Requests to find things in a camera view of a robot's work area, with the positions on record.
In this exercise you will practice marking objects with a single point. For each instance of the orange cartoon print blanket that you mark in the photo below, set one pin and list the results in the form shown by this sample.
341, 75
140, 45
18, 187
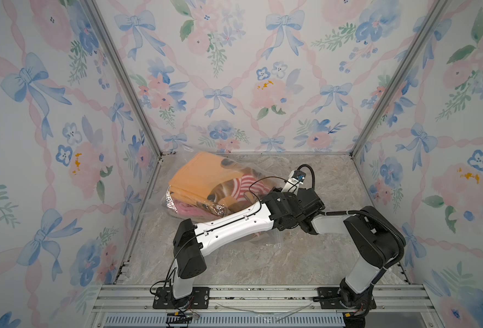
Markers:
204, 180

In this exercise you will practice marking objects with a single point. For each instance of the right rear aluminium corner post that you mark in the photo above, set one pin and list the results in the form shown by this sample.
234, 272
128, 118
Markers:
430, 21

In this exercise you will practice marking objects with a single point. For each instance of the pink fleece blanket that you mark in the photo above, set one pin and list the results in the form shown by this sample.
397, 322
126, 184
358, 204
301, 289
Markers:
186, 211

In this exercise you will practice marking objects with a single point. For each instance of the clear plastic vacuum bag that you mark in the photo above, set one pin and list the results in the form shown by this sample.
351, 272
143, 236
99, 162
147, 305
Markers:
208, 188

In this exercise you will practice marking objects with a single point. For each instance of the left floor aluminium rail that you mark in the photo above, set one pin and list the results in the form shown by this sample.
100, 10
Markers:
127, 257

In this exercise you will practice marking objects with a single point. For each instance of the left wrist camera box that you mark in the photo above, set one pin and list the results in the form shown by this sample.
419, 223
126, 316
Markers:
294, 181

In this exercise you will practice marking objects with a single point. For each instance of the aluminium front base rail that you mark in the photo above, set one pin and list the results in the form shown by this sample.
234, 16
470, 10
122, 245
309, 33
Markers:
264, 306

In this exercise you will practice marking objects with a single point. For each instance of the left rear aluminium corner post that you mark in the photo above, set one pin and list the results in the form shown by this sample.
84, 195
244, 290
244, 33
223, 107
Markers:
108, 45

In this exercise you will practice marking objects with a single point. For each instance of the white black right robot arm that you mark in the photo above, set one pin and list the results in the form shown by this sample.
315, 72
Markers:
379, 243

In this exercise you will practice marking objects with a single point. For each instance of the aluminium corner post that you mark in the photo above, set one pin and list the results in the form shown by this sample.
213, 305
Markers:
108, 45
430, 21

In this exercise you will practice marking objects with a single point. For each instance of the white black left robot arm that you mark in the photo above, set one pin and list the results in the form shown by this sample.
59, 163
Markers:
193, 242

